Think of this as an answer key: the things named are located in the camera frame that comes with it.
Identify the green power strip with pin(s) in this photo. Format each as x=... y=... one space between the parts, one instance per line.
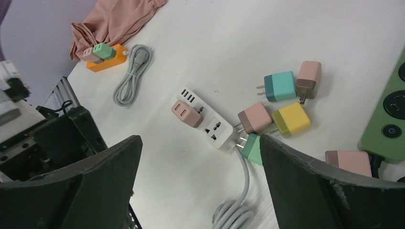
x=384 y=134

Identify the green plug on orange strip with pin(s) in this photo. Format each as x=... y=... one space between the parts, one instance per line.
x=104 y=51

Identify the orange power strip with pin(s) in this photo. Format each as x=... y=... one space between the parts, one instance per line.
x=120 y=57

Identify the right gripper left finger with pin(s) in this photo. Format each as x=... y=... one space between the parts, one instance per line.
x=93 y=193

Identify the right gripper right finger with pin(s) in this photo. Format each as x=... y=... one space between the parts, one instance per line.
x=308 y=193

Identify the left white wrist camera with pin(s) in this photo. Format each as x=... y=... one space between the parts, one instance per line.
x=16 y=115

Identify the pink cloth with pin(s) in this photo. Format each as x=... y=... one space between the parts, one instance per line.
x=111 y=22

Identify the white power strip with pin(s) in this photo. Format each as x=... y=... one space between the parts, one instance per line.
x=214 y=128

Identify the pink charger plug end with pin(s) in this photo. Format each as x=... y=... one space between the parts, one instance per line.
x=308 y=80

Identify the teal usb charger plug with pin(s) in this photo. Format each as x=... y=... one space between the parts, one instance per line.
x=279 y=86

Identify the yellow charger plug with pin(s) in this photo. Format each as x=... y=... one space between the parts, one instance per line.
x=290 y=120

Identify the pink charger plug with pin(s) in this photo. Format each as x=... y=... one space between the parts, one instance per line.
x=254 y=119

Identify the pink plug on orange strip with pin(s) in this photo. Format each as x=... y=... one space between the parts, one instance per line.
x=89 y=55

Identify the green plug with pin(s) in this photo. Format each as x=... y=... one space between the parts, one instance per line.
x=104 y=51
x=251 y=148

